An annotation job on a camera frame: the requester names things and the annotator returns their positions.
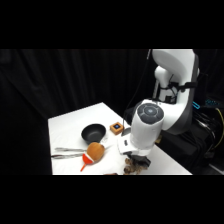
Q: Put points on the black round bowl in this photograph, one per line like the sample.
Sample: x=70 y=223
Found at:
x=93 y=132

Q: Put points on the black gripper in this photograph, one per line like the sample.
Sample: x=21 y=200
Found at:
x=140 y=160

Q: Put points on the orange wooden block blue pattern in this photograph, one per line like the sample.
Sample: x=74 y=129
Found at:
x=116 y=127

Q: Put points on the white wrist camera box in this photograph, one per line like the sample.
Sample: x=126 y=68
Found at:
x=124 y=145

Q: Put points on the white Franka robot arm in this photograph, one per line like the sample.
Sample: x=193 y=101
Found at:
x=166 y=100

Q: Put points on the black curtain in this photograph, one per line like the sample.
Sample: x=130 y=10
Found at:
x=66 y=80

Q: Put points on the metal kitchen tongs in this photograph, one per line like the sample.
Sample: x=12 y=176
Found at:
x=68 y=152

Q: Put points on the orange round plush toy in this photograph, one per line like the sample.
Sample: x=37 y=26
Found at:
x=94 y=151

